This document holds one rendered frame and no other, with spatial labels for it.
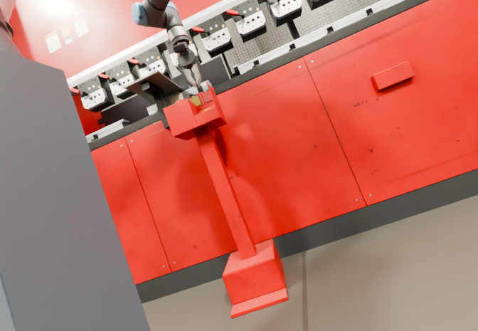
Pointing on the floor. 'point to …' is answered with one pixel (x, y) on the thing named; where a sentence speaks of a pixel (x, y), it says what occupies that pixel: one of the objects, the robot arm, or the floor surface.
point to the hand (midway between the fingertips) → (196, 84)
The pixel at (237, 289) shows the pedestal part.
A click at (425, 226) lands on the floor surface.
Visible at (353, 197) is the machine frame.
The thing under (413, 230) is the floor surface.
